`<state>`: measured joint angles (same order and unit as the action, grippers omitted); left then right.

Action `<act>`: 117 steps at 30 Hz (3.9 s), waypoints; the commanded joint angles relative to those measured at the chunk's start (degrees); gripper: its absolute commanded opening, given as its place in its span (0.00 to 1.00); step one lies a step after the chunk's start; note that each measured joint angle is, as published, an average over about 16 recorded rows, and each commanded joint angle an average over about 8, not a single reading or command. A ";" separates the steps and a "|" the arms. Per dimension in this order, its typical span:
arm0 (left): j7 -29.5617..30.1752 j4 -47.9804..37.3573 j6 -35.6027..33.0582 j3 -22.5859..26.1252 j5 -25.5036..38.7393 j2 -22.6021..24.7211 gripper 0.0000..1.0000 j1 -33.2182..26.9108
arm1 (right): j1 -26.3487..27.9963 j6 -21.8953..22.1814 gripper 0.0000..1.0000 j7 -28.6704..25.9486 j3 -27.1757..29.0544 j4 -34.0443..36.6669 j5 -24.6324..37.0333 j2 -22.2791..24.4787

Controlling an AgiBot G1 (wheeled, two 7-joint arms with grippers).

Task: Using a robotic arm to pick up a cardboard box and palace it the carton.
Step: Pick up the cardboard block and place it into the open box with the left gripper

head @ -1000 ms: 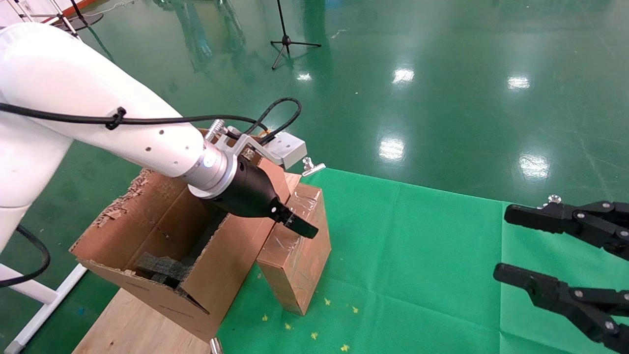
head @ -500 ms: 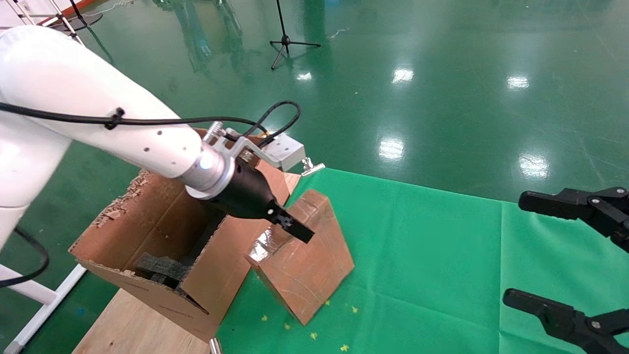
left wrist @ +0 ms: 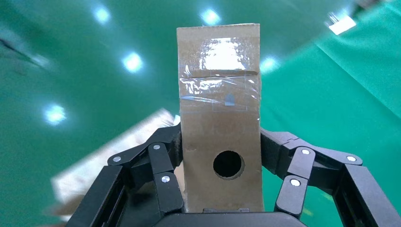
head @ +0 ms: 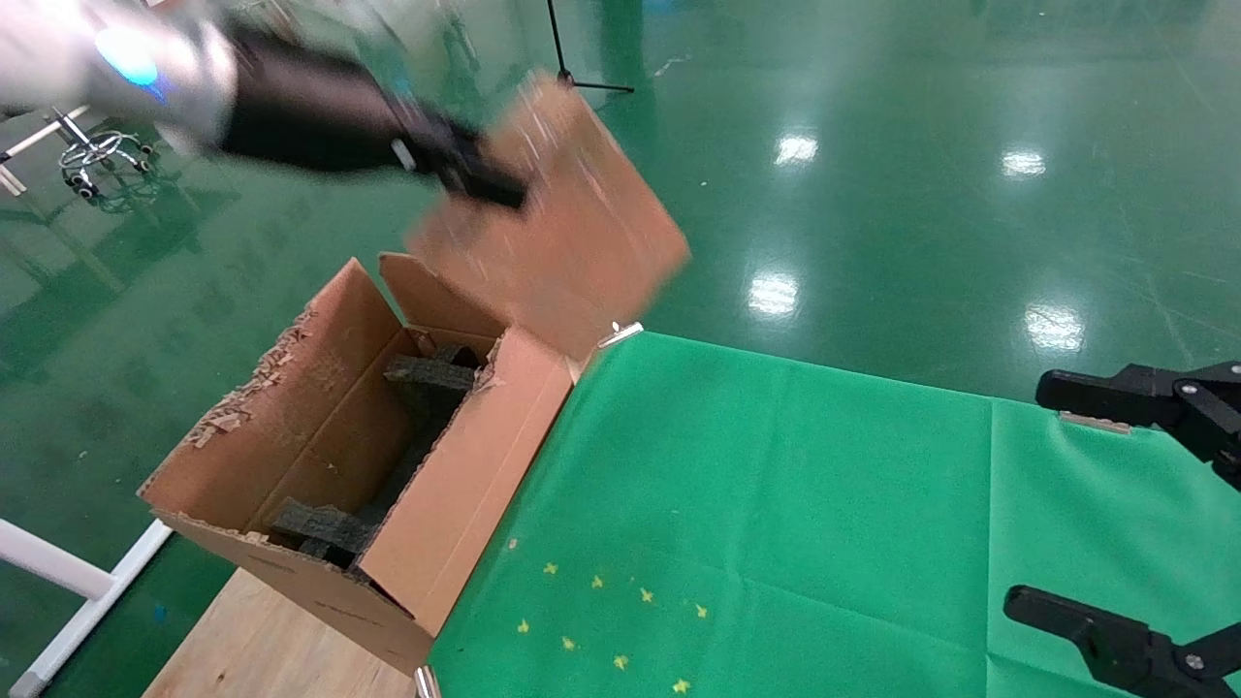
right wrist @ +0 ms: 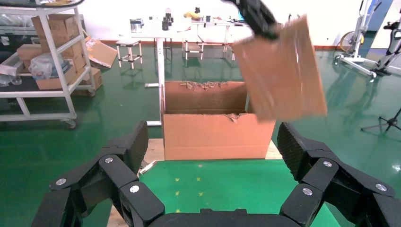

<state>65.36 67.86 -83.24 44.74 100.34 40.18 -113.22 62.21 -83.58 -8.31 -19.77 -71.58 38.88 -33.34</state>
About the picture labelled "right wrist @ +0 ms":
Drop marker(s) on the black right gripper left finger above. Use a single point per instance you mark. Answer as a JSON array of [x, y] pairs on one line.
[[119, 175]]

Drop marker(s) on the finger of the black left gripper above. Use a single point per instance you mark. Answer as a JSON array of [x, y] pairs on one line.
[[266, 30]]

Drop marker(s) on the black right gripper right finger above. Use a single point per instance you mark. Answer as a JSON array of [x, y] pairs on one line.
[[332, 185]]

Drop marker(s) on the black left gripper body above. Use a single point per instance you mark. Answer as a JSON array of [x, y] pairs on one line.
[[250, 11]]

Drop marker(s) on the small brown cardboard box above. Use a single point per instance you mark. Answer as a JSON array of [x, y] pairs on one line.
[[282, 72]]

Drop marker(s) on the cardboard box on floor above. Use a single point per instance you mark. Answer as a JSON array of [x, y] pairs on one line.
[[95, 80]]

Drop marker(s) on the large open cardboard carton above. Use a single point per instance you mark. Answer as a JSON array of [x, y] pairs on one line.
[[213, 137]]

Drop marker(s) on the long low cardboard box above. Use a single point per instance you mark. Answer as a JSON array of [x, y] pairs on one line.
[[50, 84]]

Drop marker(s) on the flattened cardboard sheet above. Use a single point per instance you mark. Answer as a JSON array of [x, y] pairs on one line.
[[101, 53]]

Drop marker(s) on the small flat cardboard box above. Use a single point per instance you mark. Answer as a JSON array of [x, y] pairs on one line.
[[28, 51]]

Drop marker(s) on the tall cardboard box on cart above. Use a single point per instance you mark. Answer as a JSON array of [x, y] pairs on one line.
[[61, 26]]

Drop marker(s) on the silver metal clip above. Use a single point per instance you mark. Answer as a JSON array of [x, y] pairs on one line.
[[148, 167]]

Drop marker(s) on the yellow object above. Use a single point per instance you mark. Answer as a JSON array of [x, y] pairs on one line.
[[189, 14]]

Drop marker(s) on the yellow round fan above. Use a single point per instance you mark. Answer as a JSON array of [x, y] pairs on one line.
[[347, 40]]

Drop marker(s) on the black tripod stand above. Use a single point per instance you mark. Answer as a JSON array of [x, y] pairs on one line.
[[388, 122]]

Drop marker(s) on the black bottle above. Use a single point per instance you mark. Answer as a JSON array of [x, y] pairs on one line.
[[165, 24]]

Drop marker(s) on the white machine stand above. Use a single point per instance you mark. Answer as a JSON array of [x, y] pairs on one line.
[[360, 61]]

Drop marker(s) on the white wheeled shelf cart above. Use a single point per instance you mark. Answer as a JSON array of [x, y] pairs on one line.
[[64, 84]]

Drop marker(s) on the green table cloth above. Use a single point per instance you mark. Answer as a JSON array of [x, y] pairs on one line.
[[225, 188]]

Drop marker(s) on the white desk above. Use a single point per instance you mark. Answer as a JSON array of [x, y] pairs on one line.
[[160, 72]]

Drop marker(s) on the silver metal pot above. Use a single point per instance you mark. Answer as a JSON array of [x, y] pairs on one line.
[[136, 26]]

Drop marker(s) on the small white stool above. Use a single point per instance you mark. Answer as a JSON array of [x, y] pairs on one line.
[[128, 44]]

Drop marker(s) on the clear plastic bag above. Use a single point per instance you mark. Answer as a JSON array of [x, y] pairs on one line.
[[44, 65]]

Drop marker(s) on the crumpled clear plastic wrap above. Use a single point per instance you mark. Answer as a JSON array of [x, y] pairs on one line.
[[9, 76]]

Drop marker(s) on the white frame work table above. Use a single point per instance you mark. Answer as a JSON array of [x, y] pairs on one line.
[[216, 23]]

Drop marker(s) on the white frame stool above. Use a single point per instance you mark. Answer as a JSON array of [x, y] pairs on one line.
[[192, 48]]

